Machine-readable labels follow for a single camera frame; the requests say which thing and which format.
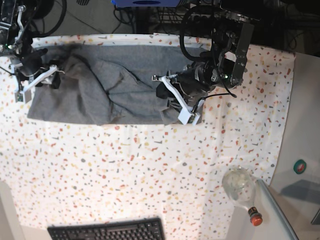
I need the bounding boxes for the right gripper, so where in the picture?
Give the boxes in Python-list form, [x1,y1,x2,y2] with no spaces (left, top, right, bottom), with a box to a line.
[14,48,62,89]

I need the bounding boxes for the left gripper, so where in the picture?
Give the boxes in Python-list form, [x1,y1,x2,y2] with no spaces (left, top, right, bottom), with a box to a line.
[165,62,213,110]

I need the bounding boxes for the grey t-shirt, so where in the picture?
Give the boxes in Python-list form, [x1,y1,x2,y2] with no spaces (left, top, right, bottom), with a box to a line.
[27,44,190,126]

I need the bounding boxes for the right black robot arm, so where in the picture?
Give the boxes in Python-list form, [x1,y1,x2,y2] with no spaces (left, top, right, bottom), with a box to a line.
[0,0,68,91]

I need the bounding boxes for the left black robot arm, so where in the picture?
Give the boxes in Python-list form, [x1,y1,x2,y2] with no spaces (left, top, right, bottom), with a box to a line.
[153,0,264,114]

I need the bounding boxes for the blue box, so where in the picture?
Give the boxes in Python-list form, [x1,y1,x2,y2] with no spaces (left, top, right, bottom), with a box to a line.
[111,0,181,8]

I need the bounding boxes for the clear glass bottle orange cap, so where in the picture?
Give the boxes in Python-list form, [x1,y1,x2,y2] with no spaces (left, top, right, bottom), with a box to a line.
[222,166,263,227]

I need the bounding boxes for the terrazzo pattern tablecloth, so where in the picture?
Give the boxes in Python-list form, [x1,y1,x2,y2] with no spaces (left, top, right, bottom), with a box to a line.
[0,45,296,240]

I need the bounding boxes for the green tape roll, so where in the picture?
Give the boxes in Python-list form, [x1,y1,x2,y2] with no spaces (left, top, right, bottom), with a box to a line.
[293,159,307,175]

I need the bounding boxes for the black keyboard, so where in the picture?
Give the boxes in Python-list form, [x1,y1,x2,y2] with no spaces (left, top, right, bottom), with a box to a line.
[47,218,166,240]

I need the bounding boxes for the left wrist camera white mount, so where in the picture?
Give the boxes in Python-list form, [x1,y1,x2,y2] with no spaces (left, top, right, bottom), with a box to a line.
[151,75,208,126]

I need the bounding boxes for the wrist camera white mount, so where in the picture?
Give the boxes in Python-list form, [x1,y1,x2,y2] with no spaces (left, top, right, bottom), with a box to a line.
[10,64,66,104]
[151,75,208,126]

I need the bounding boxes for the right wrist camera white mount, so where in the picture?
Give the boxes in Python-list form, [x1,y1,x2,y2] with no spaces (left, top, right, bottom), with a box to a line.
[10,64,66,104]

